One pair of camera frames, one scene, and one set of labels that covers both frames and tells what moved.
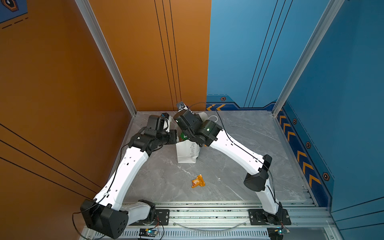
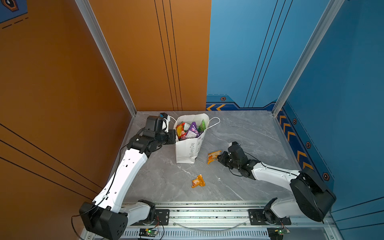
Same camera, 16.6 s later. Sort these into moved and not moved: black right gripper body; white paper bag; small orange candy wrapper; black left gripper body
Moved: black right gripper body
Not moved: small orange candy wrapper; black left gripper body; white paper bag
